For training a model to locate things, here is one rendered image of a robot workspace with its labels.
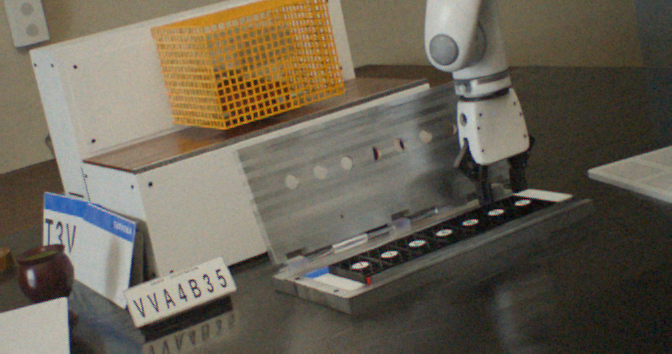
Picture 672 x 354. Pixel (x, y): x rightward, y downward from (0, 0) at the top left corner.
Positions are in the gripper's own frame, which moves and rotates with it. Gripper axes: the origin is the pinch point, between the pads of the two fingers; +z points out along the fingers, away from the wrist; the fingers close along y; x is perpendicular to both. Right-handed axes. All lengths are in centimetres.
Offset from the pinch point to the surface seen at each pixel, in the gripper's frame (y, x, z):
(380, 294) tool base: -33.3, -13.9, 3.1
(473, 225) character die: -12.1, -7.9, 1.0
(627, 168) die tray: 23.4, -3.0, 3.2
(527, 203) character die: -1.6, -7.7, 0.9
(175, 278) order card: -51, 11, -1
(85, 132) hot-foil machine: -47, 46, -20
